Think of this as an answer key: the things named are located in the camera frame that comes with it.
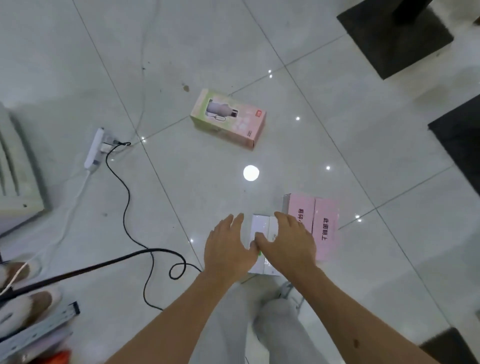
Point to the person's left hand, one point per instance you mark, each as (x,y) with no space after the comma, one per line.
(225,255)

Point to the person's right hand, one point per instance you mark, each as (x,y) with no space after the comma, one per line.
(292,251)

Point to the pink peach juice carton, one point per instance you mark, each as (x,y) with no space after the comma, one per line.
(322,225)

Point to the white coconut water box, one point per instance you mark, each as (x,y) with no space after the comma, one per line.
(260,225)

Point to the pink green bottle box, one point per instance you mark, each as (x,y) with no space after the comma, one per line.
(240,120)

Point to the person's left forearm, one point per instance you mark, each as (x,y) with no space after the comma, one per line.
(168,322)

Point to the person's right forearm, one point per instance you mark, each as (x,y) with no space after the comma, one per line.
(356,322)

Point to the person's grey shoe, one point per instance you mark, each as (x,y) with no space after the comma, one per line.
(287,290)

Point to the person's grey trousers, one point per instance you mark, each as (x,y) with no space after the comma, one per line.
(285,330)

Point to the white power strip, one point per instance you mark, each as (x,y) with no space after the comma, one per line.
(93,150)

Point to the red yellow snack bag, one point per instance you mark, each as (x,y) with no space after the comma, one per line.
(63,358)

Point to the brown fur-lined boot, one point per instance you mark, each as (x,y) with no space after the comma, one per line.
(30,307)
(18,272)

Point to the white display fridge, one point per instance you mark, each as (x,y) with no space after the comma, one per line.
(22,195)

